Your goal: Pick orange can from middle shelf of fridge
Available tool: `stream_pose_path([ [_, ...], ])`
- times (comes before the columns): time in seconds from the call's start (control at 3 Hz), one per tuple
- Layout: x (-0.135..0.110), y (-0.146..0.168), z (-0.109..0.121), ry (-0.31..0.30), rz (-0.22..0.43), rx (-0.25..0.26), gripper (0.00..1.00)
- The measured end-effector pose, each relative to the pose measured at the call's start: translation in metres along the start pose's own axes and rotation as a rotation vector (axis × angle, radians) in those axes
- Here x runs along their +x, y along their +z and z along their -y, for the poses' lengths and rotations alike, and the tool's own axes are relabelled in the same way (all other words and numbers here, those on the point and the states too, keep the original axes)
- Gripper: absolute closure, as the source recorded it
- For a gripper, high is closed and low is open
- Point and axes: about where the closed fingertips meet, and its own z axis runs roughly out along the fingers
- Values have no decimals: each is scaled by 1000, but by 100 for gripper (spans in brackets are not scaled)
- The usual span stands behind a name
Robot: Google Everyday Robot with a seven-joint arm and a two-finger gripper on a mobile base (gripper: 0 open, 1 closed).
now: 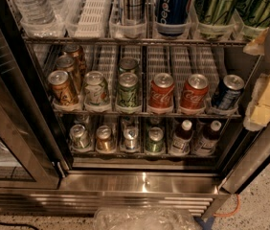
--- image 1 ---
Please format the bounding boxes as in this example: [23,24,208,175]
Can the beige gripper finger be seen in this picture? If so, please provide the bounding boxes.
[243,74,270,131]
[243,29,268,56]

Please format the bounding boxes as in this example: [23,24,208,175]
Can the orange soda can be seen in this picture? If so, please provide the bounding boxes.
[48,70,79,106]
[55,55,81,94]
[62,44,86,76]

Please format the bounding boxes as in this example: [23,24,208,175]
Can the blue Pepsi can middle shelf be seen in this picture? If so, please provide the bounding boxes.
[211,75,244,110]

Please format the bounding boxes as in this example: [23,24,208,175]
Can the steel fridge door right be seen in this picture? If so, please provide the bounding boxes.
[222,123,270,194]

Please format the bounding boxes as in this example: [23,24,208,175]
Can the left green tall can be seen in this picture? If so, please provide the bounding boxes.
[194,0,236,40]

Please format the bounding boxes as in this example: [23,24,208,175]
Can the right red Coca-Cola can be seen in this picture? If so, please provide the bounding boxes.
[180,74,209,109]

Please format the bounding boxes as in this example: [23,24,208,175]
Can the red coca-cola can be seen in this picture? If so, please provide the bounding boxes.
[180,74,209,109]
[149,73,174,108]

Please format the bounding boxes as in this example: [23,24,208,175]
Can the large blue Pepsi can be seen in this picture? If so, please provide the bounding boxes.
[155,0,191,36]

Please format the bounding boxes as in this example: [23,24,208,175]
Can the left red Coca-Cola can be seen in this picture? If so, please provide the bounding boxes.
[149,73,174,108]

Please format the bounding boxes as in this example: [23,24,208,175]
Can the rear green soda can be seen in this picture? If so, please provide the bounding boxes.
[118,57,139,75]

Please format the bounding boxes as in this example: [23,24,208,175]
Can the green soda can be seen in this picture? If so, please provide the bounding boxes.
[118,57,139,75]
[117,72,138,107]

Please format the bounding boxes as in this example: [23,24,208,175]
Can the plaid tall can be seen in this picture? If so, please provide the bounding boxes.
[120,0,145,26]

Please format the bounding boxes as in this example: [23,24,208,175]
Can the front green soda can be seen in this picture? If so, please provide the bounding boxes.
[117,72,138,107]

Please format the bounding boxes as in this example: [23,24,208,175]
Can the white green patterned can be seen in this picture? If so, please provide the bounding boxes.
[84,71,109,106]

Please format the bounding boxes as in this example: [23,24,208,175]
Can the stainless steel fridge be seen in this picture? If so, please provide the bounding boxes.
[0,0,270,218]

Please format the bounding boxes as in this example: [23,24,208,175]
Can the gold can bottom shelf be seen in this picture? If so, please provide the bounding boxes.
[96,126,114,152]

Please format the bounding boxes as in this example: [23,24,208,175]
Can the silver green can bottom shelf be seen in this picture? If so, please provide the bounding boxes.
[69,125,90,151]

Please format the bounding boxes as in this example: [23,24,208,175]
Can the glass fridge door left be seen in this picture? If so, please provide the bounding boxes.
[0,0,60,189]

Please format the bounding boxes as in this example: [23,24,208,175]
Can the right brown bottle white cap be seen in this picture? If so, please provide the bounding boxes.
[192,120,222,156]

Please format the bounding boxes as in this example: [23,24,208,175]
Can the brown bottle white cap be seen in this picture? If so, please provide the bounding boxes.
[169,120,192,155]
[192,120,222,156]

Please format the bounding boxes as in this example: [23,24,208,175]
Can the left brown bottle white cap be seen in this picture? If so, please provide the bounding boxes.
[169,120,192,155]

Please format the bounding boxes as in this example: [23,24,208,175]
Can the blue tape piece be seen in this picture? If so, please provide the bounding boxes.
[194,217,214,230]

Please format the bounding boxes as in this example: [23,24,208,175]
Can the clear water bottle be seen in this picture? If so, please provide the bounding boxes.
[13,0,56,25]

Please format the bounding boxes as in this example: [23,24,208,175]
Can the black cable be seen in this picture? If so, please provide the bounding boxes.
[0,210,40,230]

